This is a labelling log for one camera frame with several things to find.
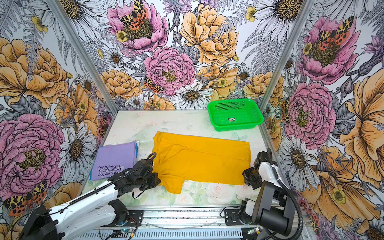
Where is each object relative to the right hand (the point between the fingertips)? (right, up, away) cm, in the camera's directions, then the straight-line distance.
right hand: (244, 184), depth 84 cm
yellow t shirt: (-38, +11, +13) cm, 42 cm away
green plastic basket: (+3, +41, +36) cm, 54 cm away
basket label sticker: (+1, +37, +32) cm, 49 cm away
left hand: (-46, 0, -3) cm, 46 cm away
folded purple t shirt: (-78, +11, +10) cm, 80 cm away
